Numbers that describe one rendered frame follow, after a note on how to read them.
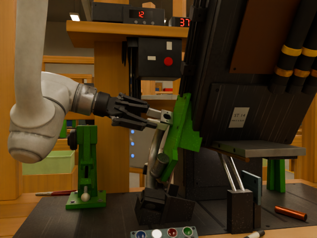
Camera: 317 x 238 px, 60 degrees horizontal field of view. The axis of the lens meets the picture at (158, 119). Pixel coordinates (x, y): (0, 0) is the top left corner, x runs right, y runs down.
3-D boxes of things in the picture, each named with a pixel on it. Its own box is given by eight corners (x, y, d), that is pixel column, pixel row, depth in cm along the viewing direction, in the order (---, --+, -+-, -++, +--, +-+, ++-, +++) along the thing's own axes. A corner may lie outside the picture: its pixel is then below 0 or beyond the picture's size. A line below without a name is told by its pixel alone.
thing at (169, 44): (182, 77, 106) (182, 38, 105) (138, 76, 102) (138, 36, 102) (174, 80, 118) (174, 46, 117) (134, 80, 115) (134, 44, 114)
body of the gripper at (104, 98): (94, 103, 79) (125, 111, 80) (99, 84, 85) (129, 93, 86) (90, 120, 84) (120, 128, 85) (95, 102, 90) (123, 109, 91)
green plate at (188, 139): (196, 170, 79) (214, 100, 80) (169, 163, 78) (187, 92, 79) (184, 162, 91) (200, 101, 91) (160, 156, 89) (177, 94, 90)
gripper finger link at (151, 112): (145, 115, 90) (146, 114, 90) (166, 121, 91) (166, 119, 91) (148, 109, 88) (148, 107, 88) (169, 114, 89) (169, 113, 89)
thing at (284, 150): (306, 160, 66) (306, 148, 66) (245, 162, 63) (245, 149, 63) (232, 142, 105) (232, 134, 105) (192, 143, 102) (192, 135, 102)
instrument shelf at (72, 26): (294, 43, 113) (294, 33, 113) (66, 31, 96) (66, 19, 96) (260, 55, 138) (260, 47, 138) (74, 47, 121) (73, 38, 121)
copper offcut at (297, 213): (307, 220, 81) (307, 212, 80) (304, 222, 79) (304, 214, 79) (278, 211, 88) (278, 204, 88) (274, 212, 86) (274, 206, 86)
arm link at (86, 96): (81, 77, 83) (101, 82, 84) (78, 98, 89) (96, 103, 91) (73, 96, 77) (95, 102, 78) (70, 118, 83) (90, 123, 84)
